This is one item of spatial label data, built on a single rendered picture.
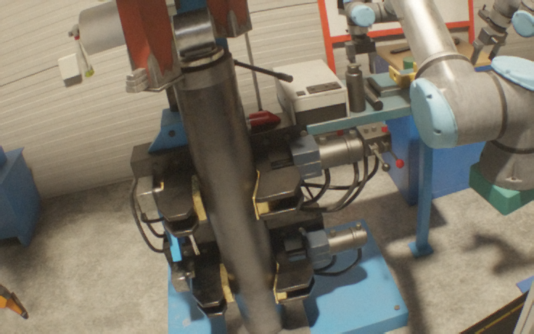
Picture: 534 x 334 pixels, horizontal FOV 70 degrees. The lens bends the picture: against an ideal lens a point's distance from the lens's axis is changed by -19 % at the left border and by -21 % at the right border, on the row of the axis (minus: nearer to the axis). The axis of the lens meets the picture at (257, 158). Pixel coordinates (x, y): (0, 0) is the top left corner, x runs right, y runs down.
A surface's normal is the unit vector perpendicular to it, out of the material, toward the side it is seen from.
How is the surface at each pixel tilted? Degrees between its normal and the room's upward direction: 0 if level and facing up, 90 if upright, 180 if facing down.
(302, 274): 0
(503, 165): 70
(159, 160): 90
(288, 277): 0
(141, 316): 0
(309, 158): 90
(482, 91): 39
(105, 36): 101
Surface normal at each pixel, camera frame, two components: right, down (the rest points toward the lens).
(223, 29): -0.57, 0.50
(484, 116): -0.01, 0.37
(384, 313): -0.18, -0.85
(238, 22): 0.80, 0.17
